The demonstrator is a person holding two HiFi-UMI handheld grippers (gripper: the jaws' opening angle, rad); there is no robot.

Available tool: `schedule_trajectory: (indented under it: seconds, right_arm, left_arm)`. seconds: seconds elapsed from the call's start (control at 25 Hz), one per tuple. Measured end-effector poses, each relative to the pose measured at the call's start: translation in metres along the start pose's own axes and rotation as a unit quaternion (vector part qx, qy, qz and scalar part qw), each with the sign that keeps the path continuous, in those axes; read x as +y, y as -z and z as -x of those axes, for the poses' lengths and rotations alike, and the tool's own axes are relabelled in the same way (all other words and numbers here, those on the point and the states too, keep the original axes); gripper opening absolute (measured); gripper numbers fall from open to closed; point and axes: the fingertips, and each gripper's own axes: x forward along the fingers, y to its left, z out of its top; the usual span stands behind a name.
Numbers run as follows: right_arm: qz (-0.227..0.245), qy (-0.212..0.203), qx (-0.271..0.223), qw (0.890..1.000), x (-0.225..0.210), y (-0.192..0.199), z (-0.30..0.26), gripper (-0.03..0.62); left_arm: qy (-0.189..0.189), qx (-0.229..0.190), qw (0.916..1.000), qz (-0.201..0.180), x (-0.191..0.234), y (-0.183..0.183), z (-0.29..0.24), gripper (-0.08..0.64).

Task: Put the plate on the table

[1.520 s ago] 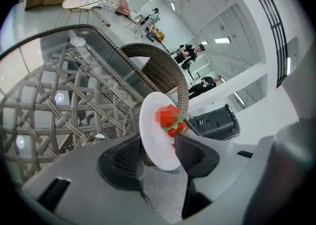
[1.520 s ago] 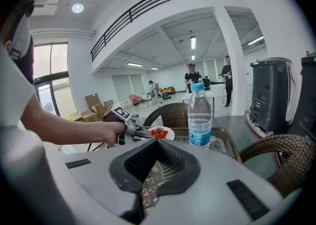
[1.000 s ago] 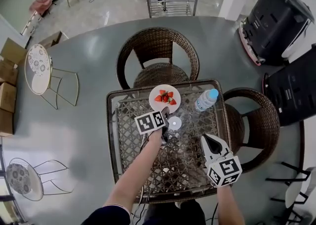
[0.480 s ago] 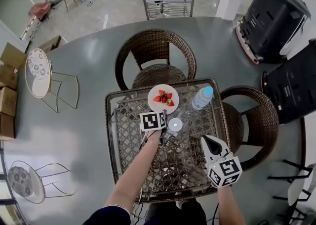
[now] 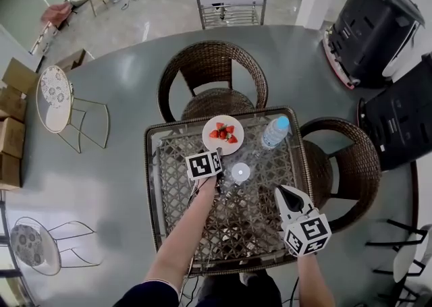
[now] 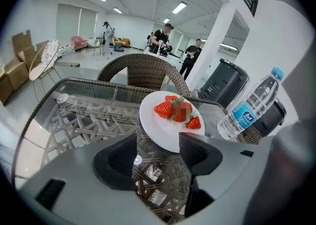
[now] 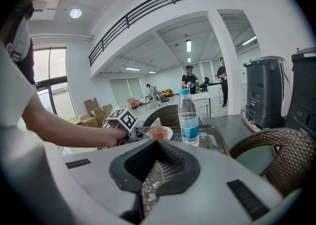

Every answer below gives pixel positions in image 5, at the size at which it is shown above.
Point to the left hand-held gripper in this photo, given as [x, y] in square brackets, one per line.
[200, 165]

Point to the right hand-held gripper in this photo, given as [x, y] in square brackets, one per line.
[308, 231]

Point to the white round plate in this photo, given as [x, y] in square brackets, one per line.
[211, 145]

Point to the person's left forearm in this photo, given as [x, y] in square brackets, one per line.
[184, 231]

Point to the person's right forearm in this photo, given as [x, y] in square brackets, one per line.
[314, 282]

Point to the red strawberry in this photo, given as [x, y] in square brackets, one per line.
[214, 134]
[223, 134]
[220, 125]
[230, 129]
[232, 139]

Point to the clear glass cup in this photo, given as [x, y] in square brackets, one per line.
[240, 173]

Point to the glass-topped wicker table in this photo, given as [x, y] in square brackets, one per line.
[256, 211]

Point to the brown wicker armchair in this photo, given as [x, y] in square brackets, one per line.
[216, 103]
[357, 170]

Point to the clear plastic water bottle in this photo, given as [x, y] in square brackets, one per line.
[274, 133]

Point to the person's dark trousers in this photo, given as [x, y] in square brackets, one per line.
[239, 290]

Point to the black framed white chair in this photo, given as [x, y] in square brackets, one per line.
[405, 258]

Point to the black plastic machine housing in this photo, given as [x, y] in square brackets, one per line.
[371, 29]
[401, 123]

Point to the person's dark sleeve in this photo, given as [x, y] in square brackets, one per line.
[152, 295]

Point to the cardboard box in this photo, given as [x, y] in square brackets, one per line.
[11, 103]
[9, 170]
[20, 76]
[11, 137]

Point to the pink chair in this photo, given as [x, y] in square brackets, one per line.
[57, 13]

